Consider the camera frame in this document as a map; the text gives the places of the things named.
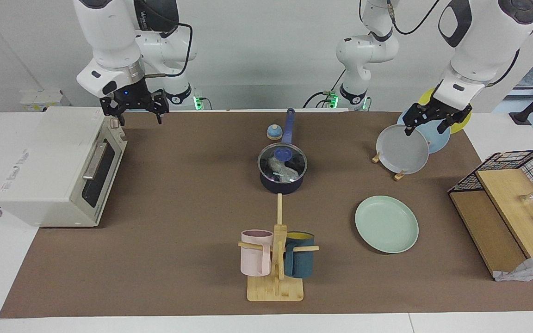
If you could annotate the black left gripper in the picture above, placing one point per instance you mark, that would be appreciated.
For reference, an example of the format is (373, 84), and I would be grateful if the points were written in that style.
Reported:
(437, 113)

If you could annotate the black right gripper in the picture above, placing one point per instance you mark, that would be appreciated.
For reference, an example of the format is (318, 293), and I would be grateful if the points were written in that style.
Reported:
(132, 99)

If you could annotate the glass lid with blue knob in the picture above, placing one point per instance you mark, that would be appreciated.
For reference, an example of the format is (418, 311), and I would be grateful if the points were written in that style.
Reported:
(282, 152)

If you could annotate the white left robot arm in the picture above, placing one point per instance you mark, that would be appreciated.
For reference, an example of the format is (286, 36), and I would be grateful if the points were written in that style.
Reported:
(479, 46)

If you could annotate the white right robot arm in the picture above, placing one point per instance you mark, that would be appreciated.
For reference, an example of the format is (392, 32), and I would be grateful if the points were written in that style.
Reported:
(109, 46)

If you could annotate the light blue plate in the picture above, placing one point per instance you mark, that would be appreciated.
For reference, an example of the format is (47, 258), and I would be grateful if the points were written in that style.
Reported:
(440, 141)

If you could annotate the yellow plate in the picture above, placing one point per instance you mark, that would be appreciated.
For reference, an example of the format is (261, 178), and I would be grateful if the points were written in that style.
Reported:
(461, 126)

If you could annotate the grey plate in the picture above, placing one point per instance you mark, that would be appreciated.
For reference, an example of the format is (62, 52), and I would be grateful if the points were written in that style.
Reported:
(403, 152)

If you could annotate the wooden plate rack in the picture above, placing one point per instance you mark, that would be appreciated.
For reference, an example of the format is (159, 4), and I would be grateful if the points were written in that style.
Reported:
(399, 175)

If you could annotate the light green plate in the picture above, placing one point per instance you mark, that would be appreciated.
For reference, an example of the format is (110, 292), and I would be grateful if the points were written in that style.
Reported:
(387, 224)

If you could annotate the cream toaster oven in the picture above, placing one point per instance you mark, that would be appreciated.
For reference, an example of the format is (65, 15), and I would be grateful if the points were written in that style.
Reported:
(49, 162)

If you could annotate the small blue round timer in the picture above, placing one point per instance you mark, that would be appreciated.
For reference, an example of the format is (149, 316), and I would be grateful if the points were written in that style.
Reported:
(274, 132)

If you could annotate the brown table mat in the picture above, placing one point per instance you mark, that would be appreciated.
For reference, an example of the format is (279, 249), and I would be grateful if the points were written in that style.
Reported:
(109, 277)

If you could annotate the pink mug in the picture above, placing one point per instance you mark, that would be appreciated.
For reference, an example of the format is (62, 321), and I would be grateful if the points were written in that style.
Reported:
(253, 261)

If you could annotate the dark teal mug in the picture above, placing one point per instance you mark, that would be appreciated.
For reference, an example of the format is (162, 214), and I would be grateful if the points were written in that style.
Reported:
(300, 263)

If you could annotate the wooden mug tree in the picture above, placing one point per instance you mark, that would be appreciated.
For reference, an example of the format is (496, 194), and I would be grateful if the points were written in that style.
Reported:
(275, 289)

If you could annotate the white wall socket box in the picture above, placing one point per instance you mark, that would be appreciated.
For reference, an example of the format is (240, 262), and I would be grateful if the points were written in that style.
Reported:
(42, 99)

